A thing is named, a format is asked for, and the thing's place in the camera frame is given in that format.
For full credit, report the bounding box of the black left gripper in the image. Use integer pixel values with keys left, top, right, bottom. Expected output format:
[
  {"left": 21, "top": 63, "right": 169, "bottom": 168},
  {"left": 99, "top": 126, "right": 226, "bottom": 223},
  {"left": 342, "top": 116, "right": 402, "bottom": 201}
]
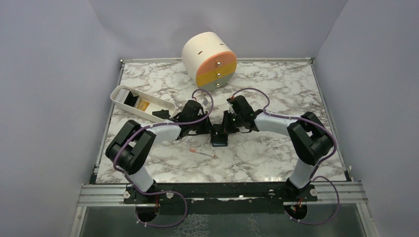
[{"left": 189, "top": 111, "right": 216, "bottom": 135}]

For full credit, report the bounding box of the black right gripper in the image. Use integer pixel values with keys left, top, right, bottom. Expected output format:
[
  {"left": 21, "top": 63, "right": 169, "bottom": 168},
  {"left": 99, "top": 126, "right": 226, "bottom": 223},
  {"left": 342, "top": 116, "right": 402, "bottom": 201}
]
[{"left": 218, "top": 110, "right": 243, "bottom": 135}]

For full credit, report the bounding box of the black card holder wallet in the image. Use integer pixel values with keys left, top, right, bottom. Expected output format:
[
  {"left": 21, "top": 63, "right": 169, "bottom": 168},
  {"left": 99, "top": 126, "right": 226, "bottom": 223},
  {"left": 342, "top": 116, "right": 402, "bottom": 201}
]
[{"left": 210, "top": 123, "right": 228, "bottom": 147}]

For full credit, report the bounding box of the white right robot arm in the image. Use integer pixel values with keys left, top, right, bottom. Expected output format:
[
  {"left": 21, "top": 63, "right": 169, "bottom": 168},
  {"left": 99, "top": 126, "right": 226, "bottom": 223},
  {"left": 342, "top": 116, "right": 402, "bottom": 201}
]
[{"left": 221, "top": 95, "right": 334, "bottom": 201}]

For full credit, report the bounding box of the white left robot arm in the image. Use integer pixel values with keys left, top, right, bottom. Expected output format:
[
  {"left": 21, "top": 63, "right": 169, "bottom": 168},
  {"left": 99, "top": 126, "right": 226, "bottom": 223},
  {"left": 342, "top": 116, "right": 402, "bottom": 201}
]
[{"left": 105, "top": 100, "right": 211, "bottom": 203}]

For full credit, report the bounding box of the stack of cards in tray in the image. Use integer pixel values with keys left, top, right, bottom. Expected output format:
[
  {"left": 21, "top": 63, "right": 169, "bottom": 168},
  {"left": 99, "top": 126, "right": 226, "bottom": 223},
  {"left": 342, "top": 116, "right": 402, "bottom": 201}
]
[{"left": 115, "top": 88, "right": 150, "bottom": 111}]

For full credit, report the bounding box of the orange capped syringe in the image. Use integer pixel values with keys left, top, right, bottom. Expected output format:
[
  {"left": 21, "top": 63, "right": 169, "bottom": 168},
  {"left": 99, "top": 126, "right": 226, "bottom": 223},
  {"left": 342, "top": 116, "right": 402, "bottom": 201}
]
[{"left": 189, "top": 148, "right": 217, "bottom": 158}]

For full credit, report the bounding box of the cream round drawer cabinet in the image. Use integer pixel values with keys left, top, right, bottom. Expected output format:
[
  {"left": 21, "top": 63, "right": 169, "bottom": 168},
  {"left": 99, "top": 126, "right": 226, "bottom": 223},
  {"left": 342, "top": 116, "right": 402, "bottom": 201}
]
[{"left": 181, "top": 32, "right": 238, "bottom": 91}]

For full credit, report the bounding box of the white oblong tray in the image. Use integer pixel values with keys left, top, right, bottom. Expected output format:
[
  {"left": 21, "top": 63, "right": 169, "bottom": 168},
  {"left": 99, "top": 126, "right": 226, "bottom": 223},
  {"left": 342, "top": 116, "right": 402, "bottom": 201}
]
[{"left": 110, "top": 85, "right": 177, "bottom": 122}]

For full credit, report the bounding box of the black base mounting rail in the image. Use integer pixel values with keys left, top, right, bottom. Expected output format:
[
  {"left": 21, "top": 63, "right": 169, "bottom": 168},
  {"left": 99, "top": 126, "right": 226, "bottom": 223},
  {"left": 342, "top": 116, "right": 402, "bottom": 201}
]
[{"left": 123, "top": 182, "right": 318, "bottom": 215}]

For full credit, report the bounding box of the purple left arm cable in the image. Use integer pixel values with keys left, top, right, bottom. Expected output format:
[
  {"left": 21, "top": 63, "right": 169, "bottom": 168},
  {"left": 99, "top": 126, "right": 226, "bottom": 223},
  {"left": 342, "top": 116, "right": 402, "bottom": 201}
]
[{"left": 113, "top": 89, "right": 215, "bottom": 229}]

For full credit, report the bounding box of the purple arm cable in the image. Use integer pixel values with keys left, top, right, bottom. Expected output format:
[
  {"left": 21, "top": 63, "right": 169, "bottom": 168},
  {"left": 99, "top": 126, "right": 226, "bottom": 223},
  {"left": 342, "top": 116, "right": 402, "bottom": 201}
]
[
  {"left": 113, "top": 89, "right": 215, "bottom": 229},
  {"left": 227, "top": 87, "right": 341, "bottom": 226}
]

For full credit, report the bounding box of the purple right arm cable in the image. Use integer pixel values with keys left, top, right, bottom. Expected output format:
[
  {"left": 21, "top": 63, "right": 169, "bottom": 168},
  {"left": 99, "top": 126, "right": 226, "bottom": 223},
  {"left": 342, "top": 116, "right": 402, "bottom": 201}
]
[{"left": 227, "top": 87, "right": 341, "bottom": 226}]

